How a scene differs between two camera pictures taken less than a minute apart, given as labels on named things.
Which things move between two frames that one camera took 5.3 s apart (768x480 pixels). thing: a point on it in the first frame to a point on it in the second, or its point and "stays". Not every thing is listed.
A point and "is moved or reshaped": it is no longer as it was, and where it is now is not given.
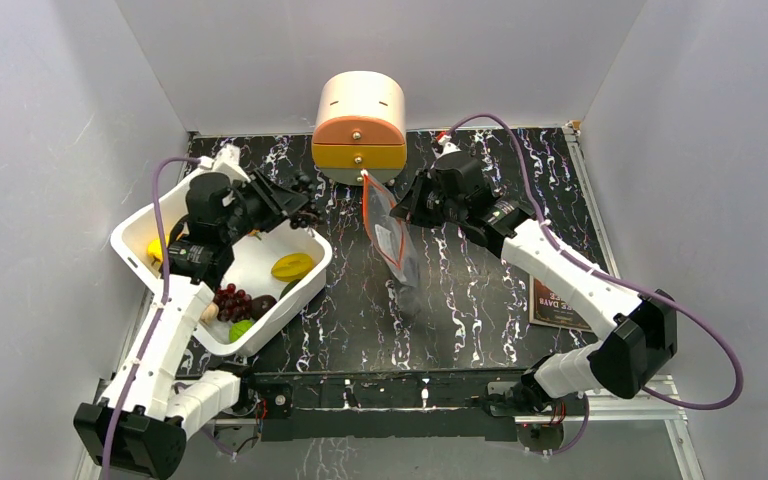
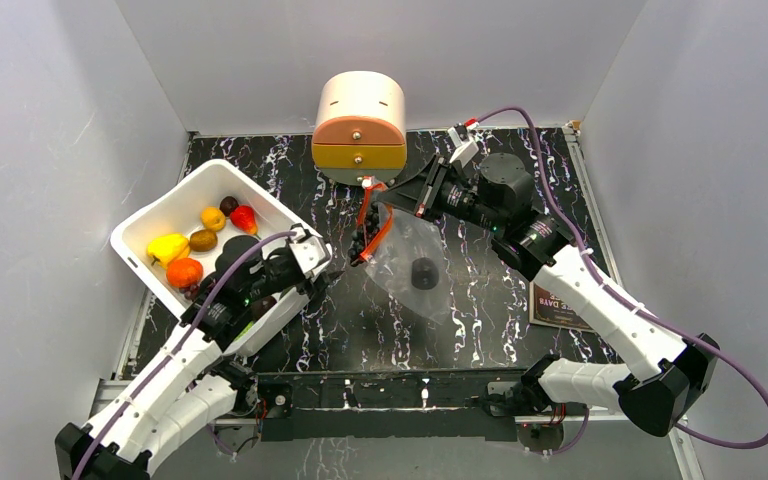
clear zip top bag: (390, 240) is moved or reshaped
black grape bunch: (310, 215) to (365, 233)
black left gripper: (265, 190) to (313, 287)
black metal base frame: (383, 405) stays
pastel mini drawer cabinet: (360, 126) stays
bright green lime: (237, 329) stays
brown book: (547, 307) stays
